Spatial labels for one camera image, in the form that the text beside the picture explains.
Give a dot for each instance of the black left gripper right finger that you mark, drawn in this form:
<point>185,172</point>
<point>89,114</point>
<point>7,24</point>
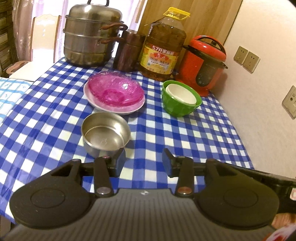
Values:
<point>223,194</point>

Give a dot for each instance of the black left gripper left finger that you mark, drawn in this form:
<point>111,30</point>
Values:
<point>67,193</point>

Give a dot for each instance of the stainless steel bowl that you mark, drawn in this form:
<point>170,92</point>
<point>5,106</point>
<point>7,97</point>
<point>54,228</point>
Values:
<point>103,134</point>

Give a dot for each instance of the green plastic bowl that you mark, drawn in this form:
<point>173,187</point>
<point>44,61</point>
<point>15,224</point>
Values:
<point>175,107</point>

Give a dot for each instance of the white ceramic bowl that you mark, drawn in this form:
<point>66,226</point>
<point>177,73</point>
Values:
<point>181,94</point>

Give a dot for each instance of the right hand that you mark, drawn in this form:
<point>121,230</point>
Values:
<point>284,223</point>

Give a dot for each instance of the blue white checkered tablecloth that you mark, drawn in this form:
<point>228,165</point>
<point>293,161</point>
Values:
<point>43,131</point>

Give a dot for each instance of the white ceramic plate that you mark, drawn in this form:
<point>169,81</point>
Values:
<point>111,109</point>

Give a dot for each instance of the light blue checkered cloth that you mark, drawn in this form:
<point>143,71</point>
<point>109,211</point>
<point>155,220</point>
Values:
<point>11,90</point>

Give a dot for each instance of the red electric pressure cooker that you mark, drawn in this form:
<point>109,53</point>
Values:
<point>202,64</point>

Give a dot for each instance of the dark slatted shelf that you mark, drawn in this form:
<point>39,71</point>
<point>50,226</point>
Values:
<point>7,41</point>

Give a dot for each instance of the dark brown canister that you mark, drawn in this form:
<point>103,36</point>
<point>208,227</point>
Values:
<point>128,51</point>

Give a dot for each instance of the cooking oil bottle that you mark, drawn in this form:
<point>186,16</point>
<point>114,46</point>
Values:
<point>163,45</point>

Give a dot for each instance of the wooden chair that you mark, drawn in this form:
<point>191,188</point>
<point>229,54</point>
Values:
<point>43,43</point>

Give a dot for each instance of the stainless steel steamer pot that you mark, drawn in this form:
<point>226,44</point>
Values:
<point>90,33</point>

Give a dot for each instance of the wooden cutting board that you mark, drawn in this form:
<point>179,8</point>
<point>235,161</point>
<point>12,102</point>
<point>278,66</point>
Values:
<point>213,18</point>

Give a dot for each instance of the lower wall socket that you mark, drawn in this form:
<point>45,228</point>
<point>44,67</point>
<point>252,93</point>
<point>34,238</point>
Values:
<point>289,102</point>

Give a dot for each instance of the wall socket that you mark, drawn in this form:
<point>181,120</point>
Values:
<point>240,55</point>
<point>251,61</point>
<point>289,102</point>

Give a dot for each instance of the right wall socket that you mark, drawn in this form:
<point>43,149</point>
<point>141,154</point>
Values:
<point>251,61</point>

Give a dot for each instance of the left wall socket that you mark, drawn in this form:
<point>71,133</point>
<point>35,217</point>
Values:
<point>240,55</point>

